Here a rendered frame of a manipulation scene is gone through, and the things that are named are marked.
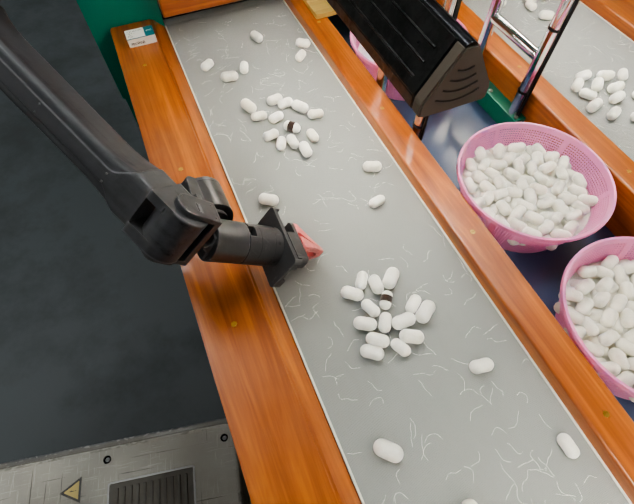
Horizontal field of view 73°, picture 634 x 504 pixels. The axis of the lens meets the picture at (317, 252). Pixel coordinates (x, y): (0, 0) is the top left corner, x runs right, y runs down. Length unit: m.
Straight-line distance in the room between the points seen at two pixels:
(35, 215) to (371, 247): 1.51
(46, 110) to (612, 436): 0.77
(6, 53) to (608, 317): 0.85
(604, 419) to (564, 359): 0.08
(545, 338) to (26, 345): 1.49
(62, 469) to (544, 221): 0.96
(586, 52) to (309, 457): 1.03
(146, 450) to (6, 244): 1.21
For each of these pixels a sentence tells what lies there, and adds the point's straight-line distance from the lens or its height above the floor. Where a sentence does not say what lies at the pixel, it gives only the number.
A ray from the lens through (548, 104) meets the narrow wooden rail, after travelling 1.00.
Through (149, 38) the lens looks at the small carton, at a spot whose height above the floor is 0.78.
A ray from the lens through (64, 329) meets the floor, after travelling 1.65.
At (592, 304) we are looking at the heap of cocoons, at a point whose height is 0.74.
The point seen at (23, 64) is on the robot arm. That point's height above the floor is 1.04.
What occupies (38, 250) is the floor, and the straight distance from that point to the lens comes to 1.86.
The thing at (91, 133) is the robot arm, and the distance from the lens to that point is 0.55.
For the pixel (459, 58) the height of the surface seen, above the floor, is 1.10.
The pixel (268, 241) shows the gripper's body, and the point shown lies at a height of 0.85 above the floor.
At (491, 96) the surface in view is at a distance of 1.05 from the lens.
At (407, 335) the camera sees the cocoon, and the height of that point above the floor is 0.76.
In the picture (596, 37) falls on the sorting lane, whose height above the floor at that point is 0.74.
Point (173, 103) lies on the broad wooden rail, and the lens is 0.93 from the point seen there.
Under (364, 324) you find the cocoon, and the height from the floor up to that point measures 0.76.
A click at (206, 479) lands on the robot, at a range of 0.89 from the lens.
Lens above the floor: 1.34
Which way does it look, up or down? 59 degrees down
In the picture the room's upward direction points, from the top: straight up
